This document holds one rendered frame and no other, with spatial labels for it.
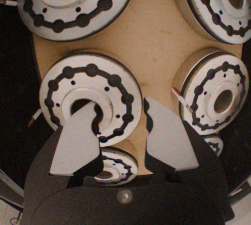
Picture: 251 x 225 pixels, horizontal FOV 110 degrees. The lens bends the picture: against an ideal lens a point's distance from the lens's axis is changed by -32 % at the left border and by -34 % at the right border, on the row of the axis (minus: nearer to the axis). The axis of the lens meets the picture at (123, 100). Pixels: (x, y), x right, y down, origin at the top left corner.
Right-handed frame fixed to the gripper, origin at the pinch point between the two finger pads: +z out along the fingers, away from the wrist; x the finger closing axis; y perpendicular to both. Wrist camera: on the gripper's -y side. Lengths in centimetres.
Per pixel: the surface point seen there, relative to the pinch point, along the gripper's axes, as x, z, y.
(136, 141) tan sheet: 1.8, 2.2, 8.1
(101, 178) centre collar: -3.6, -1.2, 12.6
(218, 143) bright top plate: 14.1, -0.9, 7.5
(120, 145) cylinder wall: -0.4, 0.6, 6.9
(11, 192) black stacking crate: -26.0, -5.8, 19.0
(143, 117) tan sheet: 2.6, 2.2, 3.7
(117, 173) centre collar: -1.2, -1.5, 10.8
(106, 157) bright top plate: -2.3, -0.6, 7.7
